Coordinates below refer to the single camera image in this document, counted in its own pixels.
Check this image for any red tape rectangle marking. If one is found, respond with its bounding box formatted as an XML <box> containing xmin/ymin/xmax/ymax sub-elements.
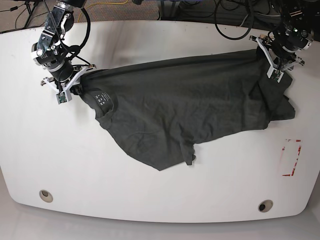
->
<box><xmin>279</xmin><ymin>139</ymin><xmax>302</xmax><ymax>177</ymax></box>

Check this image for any left table grommet hole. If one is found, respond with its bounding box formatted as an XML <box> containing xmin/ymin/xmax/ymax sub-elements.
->
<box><xmin>39</xmin><ymin>190</ymin><xmax>53</xmax><ymax>203</ymax></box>

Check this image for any table grommet hole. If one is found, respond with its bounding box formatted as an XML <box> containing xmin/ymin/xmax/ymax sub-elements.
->
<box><xmin>39</xmin><ymin>190</ymin><xmax>53</xmax><ymax>203</ymax></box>
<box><xmin>258</xmin><ymin>199</ymin><xmax>273</xmax><ymax>213</ymax></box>

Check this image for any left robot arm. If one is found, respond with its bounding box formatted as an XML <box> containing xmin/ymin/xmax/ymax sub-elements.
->
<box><xmin>250</xmin><ymin>0</ymin><xmax>316</xmax><ymax>82</ymax></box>

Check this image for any black tripod stand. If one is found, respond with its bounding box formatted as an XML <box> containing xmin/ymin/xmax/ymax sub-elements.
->
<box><xmin>14</xmin><ymin>0</ymin><xmax>41</xmax><ymax>30</ymax></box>

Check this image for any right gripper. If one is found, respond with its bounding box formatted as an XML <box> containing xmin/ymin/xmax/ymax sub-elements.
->
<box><xmin>40</xmin><ymin>61</ymin><xmax>97</xmax><ymax>97</ymax></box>

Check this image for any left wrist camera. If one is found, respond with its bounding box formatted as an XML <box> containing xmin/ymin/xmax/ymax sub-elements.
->
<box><xmin>267</xmin><ymin>68</ymin><xmax>284</xmax><ymax>83</ymax></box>

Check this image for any yellow cable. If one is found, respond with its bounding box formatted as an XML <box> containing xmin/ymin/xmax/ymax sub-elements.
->
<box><xmin>77</xmin><ymin>0</ymin><xmax>129</xmax><ymax>23</ymax></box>

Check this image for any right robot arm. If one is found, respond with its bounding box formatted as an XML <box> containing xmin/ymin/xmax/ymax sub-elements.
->
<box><xmin>31</xmin><ymin>0</ymin><xmax>96</xmax><ymax>104</ymax></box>

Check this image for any right table grommet hole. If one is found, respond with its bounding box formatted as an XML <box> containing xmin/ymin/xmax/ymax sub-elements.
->
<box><xmin>258</xmin><ymin>199</ymin><xmax>273</xmax><ymax>213</ymax></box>

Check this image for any dark grey t-shirt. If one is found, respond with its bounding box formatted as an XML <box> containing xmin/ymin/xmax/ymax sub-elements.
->
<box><xmin>80</xmin><ymin>49</ymin><xmax>296</xmax><ymax>171</ymax></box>

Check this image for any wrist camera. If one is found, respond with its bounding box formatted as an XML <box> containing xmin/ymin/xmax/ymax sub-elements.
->
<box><xmin>56</xmin><ymin>91</ymin><xmax>72</xmax><ymax>105</ymax></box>
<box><xmin>267</xmin><ymin>68</ymin><xmax>284</xmax><ymax>83</ymax></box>

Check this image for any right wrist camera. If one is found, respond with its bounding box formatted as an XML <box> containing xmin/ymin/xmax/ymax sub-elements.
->
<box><xmin>56</xmin><ymin>91</ymin><xmax>72</xmax><ymax>105</ymax></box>

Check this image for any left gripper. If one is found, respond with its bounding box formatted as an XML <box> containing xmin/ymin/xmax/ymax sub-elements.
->
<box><xmin>249</xmin><ymin>34</ymin><xmax>305</xmax><ymax>75</ymax></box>

